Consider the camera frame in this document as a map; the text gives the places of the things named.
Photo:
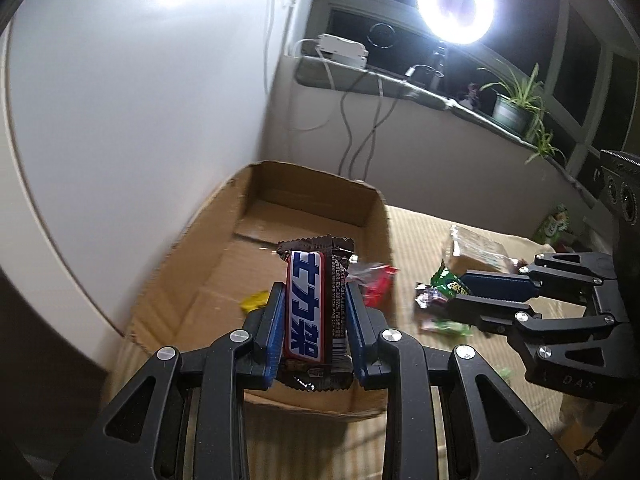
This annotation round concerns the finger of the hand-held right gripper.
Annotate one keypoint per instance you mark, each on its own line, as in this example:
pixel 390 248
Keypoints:
pixel 480 312
pixel 500 284

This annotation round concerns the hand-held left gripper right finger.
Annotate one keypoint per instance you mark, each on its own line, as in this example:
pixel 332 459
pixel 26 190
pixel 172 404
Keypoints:
pixel 356 330

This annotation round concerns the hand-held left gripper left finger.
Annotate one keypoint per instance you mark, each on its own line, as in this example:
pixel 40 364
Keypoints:
pixel 276 325

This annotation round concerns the yellow snack packet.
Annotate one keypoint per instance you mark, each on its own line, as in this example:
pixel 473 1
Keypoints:
pixel 254 301

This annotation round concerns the brown chocolate bar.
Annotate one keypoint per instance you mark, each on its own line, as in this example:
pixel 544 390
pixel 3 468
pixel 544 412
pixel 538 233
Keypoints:
pixel 307 305

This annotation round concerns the clear bread packet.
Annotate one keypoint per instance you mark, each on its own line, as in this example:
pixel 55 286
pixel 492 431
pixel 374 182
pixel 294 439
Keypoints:
pixel 480 250

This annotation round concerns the green snack packet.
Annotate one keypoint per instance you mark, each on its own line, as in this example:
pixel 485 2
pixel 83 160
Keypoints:
pixel 446 281

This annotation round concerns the red candy wrapper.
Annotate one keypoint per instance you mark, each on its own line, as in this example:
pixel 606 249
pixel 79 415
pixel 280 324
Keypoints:
pixel 377 287

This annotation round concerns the cardboard box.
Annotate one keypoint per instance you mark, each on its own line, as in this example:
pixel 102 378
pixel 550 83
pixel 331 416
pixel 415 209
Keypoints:
pixel 210 305

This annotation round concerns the green pink candy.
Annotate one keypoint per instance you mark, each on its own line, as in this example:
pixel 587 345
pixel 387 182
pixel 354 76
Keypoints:
pixel 445 327

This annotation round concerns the silver purple candy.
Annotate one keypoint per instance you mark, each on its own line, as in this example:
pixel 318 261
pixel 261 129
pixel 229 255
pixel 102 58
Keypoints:
pixel 429 297

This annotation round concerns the green white snack bag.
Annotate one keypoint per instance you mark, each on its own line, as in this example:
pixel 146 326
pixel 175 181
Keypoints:
pixel 552 225

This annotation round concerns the striped table cloth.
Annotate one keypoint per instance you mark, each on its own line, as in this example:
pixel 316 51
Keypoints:
pixel 415 232

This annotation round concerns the potted spider plant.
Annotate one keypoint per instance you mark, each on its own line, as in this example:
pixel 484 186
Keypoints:
pixel 510 112

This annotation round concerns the small figurine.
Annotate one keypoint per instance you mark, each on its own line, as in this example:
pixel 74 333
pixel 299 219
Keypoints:
pixel 471 96

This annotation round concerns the window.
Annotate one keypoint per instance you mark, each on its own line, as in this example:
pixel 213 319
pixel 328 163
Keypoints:
pixel 575 50

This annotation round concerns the white wardrobe panel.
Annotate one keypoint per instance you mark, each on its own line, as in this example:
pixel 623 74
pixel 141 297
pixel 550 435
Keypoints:
pixel 150 110

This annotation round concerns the grey green sill cover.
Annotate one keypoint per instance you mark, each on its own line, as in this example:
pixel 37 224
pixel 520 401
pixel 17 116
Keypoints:
pixel 320 77

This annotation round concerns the white power strip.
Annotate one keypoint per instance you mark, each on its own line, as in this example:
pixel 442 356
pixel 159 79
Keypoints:
pixel 342 49

